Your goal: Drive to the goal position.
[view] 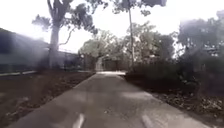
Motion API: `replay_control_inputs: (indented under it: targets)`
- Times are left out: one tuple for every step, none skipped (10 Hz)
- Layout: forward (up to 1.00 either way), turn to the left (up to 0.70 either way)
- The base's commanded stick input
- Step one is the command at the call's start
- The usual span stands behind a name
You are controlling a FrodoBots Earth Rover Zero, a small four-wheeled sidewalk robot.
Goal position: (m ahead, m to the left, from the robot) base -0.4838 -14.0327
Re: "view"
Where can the building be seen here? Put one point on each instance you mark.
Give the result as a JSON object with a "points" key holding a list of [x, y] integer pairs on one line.
{"points": [[20, 53]]}

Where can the thin tall tree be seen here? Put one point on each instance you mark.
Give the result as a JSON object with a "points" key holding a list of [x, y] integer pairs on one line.
{"points": [[131, 33]]}

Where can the dark bushes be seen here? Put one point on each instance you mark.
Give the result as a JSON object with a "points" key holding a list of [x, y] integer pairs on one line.
{"points": [[180, 71]]}

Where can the large pale-trunk tree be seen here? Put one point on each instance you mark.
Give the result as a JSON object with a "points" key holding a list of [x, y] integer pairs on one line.
{"points": [[55, 40]]}

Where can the grey concrete path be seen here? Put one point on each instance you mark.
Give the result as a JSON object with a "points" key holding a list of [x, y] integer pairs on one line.
{"points": [[106, 96]]}

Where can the row of trees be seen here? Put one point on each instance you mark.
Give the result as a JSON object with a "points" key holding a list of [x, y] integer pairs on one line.
{"points": [[140, 43]]}

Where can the brown mulch ground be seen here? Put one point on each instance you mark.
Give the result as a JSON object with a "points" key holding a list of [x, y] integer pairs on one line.
{"points": [[196, 103], [30, 91]]}

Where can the robot's own part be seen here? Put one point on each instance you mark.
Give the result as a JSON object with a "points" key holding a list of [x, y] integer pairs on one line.
{"points": [[147, 121], [78, 121]]}

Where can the fence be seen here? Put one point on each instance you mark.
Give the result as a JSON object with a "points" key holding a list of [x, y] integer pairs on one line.
{"points": [[106, 64]]}

